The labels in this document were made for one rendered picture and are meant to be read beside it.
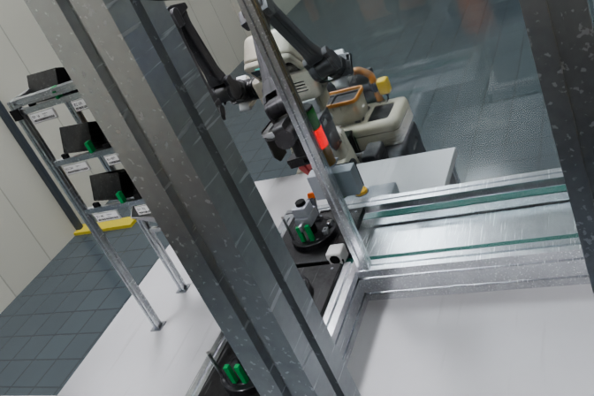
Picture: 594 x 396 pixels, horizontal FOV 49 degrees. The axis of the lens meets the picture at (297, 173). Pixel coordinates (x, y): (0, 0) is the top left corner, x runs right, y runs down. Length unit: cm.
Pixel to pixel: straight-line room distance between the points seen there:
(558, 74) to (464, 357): 119
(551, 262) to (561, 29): 124
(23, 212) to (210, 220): 488
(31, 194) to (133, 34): 497
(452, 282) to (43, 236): 408
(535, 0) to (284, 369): 27
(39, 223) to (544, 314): 430
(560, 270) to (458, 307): 25
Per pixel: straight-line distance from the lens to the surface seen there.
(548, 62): 37
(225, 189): 38
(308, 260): 180
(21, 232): 521
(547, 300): 159
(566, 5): 36
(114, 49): 35
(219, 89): 252
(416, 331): 161
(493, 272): 161
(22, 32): 560
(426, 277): 165
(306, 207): 180
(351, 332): 165
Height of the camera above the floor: 193
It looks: 25 degrees down
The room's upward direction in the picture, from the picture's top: 25 degrees counter-clockwise
